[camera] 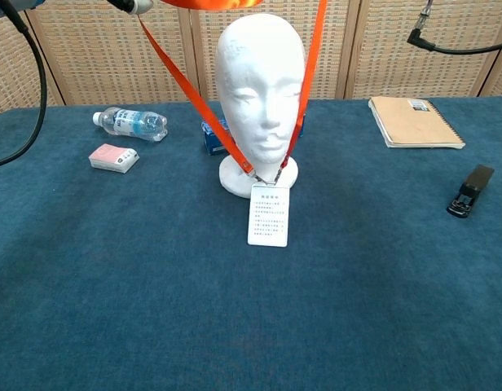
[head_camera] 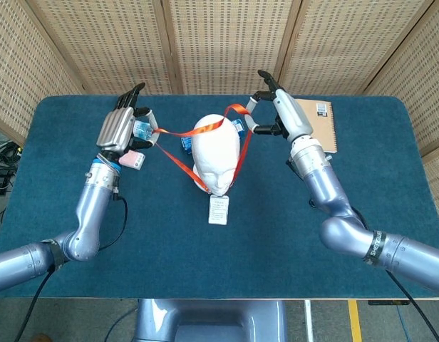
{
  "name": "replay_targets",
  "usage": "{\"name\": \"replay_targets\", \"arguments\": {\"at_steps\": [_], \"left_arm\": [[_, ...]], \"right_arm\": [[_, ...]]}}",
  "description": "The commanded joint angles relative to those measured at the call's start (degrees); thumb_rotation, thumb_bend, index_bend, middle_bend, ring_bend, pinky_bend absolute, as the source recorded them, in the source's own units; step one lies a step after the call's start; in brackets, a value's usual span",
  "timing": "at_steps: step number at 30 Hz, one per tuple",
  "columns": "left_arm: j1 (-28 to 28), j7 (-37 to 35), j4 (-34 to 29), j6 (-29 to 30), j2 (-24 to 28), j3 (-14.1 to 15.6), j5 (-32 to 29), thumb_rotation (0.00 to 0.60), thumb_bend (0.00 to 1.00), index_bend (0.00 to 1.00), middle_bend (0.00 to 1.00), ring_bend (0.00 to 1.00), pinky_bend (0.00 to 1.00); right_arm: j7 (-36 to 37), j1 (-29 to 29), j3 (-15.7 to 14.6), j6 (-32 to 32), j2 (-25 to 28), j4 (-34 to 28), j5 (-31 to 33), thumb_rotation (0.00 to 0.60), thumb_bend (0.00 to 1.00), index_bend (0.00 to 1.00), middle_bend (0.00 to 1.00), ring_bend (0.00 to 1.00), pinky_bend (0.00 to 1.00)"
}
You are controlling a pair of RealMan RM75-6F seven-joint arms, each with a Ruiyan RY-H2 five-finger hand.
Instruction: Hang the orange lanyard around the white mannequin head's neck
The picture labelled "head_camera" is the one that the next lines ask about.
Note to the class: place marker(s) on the clear plastic water bottle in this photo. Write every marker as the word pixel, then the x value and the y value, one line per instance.
pixel 143 130

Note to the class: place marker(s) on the woven folding screen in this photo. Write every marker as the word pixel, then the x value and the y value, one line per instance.
pixel 223 42

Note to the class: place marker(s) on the brown spiral notebook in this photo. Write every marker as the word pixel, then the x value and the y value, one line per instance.
pixel 323 128

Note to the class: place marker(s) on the grey-blue robot torso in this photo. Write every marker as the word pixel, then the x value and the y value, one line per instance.
pixel 159 320

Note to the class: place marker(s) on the blue felt table cover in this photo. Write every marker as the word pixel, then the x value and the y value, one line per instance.
pixel 241 256

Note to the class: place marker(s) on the pink and white card box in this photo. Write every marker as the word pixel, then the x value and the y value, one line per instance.
pixel 132 158

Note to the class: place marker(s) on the black table control panel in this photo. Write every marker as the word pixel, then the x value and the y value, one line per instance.
pixel 387 303

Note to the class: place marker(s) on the white table leg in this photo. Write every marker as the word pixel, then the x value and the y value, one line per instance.
pixel 308 320

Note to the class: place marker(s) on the white badge card holder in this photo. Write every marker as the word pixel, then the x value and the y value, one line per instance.
pixel 219 210

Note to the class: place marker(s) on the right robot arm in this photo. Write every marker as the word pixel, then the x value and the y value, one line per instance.
pixel 326 192

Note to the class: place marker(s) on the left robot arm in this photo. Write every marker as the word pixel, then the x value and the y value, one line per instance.
pixel 94 206

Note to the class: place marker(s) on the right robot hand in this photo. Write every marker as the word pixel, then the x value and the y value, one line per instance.
pixel 294 117

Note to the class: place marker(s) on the white foam mannequin head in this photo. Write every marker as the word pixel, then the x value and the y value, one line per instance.
pixel 214 149

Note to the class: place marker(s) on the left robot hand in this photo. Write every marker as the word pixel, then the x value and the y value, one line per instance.
pixel 116 128

